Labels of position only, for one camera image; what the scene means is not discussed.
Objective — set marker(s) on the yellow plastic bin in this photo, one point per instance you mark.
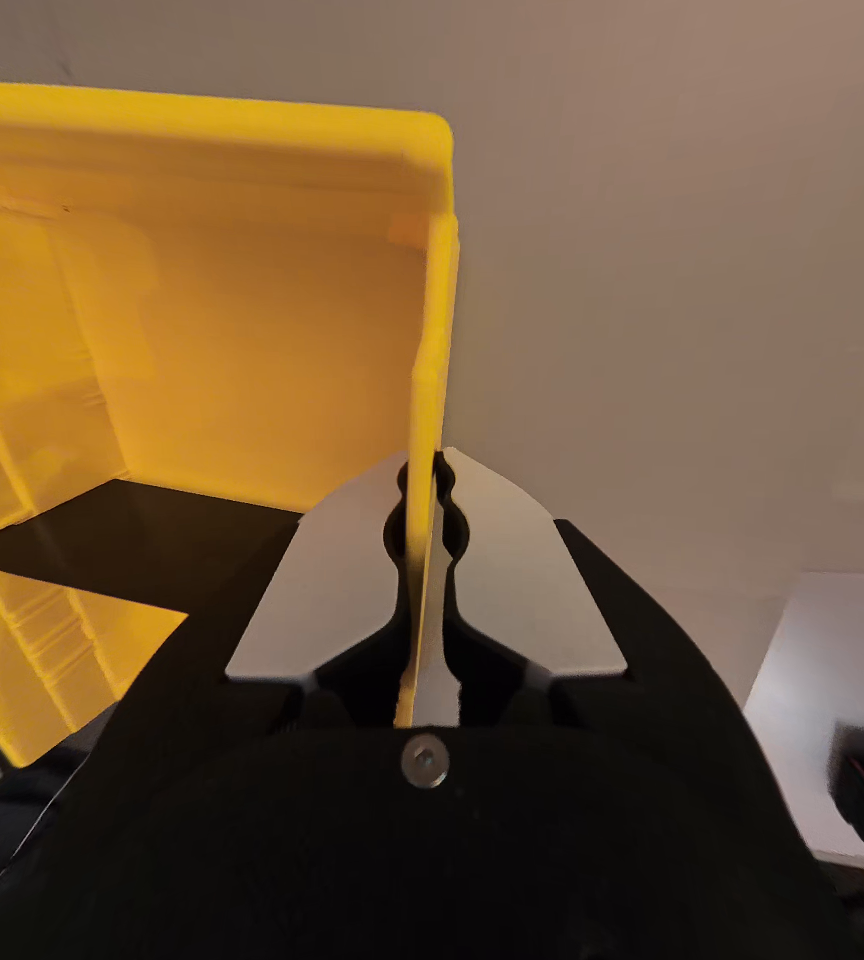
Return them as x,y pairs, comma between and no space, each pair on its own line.
222,330

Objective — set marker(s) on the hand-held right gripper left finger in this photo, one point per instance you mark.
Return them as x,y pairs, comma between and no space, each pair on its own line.
327,593

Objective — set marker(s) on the white side table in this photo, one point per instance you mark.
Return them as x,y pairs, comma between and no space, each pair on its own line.
822,660

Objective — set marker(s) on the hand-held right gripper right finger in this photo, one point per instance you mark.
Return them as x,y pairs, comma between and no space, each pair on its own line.
530,585

